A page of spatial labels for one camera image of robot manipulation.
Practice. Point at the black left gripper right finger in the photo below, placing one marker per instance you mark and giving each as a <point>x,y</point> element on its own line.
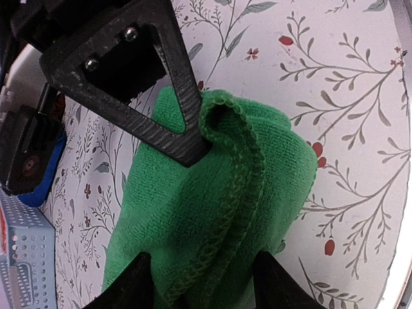
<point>274,288</point>

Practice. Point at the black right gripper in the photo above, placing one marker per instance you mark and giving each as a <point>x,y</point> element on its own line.
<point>111,57</point>

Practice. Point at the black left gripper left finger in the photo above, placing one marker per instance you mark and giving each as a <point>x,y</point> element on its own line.
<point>133,288</point>

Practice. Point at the green towel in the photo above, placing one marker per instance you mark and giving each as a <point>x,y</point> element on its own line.
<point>203,225</point>

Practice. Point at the light blue plastic basket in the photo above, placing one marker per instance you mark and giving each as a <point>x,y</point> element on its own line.
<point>27,256</point>

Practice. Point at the blue rolled towel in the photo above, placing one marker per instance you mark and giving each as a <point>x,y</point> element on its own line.
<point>36,198</point>

